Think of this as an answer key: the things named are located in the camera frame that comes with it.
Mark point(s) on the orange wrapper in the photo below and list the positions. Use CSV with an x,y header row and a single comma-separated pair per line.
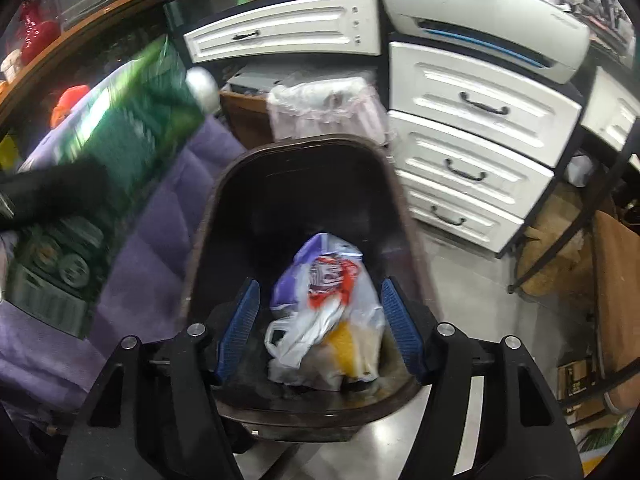
x,y
70,105

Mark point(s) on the red cylindrical snack can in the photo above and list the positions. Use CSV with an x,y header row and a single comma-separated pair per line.
x,y
140,125

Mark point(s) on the white cup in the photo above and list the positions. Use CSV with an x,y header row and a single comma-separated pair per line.
x,y
10,67

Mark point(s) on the small dark box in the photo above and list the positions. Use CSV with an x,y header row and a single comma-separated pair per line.
x,y
577,380

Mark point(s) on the red vase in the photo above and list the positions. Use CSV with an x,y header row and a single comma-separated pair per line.
x,y
40,30

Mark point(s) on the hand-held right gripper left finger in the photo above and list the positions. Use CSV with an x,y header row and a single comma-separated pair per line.
x,y
240,330

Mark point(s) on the bin with translucent liner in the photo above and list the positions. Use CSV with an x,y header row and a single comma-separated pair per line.
x,y
320,105

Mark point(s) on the grey box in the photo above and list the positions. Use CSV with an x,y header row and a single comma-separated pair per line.
x,y
250,80

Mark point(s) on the white three-drawer cabinet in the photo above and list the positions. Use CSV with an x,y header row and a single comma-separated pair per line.
x,y
475,125

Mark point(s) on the purple floral blanket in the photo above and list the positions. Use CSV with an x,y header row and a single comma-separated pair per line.
x,y
165,220

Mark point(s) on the brown box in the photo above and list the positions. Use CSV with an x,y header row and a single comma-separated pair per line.
x,y
245,120

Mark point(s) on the wooden counter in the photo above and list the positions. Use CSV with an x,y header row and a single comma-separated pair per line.
x,y
85,29

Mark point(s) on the yellow snack packet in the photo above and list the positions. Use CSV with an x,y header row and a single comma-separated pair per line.
x,y
345,347

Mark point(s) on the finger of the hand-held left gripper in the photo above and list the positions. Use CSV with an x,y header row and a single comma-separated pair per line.
x,y
60,190

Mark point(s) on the purple white plastic bag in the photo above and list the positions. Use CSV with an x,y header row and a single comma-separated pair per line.
x,y
300,280

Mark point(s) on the small white drawer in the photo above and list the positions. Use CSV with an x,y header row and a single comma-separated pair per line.
x,y
612,110

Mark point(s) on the white office machine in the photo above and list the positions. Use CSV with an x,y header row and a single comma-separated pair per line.
x,y
475,5

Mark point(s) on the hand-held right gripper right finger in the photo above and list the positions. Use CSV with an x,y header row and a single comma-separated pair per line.
x,y
400,330

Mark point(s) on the green cylindrical snack can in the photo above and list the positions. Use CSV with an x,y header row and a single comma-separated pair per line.
x,y
140,125

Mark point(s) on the dark brown trash bin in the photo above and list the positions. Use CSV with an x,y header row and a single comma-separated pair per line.
x,y
300,185

